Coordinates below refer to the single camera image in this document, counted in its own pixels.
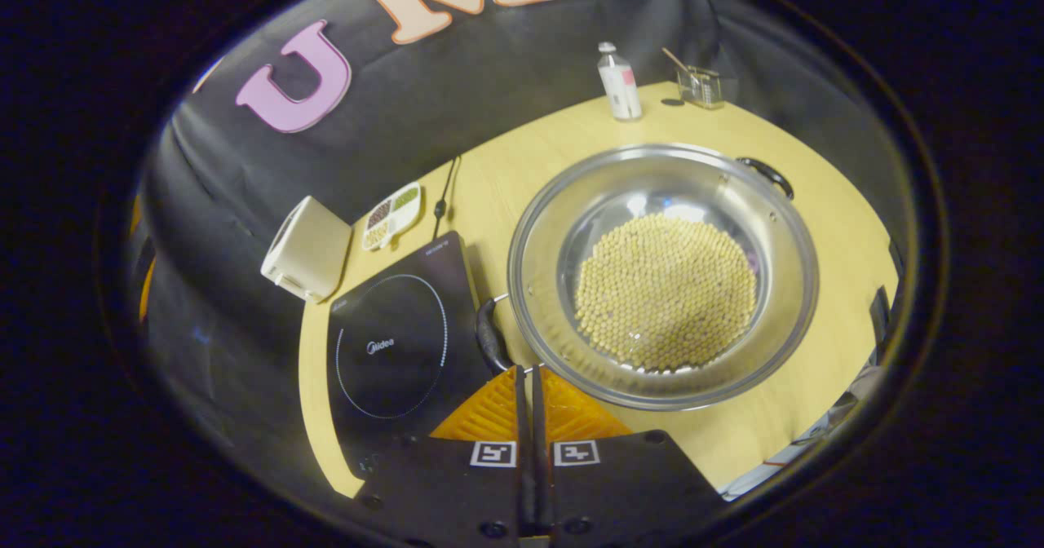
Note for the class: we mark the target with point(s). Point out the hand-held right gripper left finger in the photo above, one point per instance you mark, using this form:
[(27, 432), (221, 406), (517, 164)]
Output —
[(457, 491)]

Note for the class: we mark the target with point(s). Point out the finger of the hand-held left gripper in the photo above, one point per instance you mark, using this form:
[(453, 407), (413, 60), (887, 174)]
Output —
[(147, 291)]

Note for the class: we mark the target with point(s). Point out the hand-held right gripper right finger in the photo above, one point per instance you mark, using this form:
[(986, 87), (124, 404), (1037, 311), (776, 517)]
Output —
[(620, 491)]

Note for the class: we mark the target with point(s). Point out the black induction cooktop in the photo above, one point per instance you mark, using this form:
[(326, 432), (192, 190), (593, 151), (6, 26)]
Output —
[(391, 344)]

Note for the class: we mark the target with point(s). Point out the stainless steel pot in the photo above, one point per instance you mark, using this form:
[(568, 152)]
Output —
[(538, 287)]

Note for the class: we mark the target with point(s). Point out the white toaster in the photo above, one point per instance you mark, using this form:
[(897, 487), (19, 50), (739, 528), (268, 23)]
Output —
[(306, 250)]

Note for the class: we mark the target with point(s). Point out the pile of yellow soybeans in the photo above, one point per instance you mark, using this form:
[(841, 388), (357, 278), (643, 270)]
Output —
[(665, 291)]

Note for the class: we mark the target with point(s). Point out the small pile of yellow beans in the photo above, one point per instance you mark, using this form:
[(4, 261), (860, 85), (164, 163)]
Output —
[(375, 236)]

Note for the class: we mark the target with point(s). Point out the pile of dark red beans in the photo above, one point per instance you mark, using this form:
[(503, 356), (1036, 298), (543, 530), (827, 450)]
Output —
[(380, 214)]

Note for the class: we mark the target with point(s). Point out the white divided plate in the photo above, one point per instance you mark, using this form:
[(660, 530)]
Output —
[(391, 218)]

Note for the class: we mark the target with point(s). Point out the pile of green beans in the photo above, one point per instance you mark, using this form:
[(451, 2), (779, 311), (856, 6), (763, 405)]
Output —
[(405, 197)]

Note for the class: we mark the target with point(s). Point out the small white bottle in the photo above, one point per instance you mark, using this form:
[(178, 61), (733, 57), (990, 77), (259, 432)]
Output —
[(621, 83)]

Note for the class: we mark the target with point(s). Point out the glass container with stick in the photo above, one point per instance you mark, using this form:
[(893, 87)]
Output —
[(701, 87)]

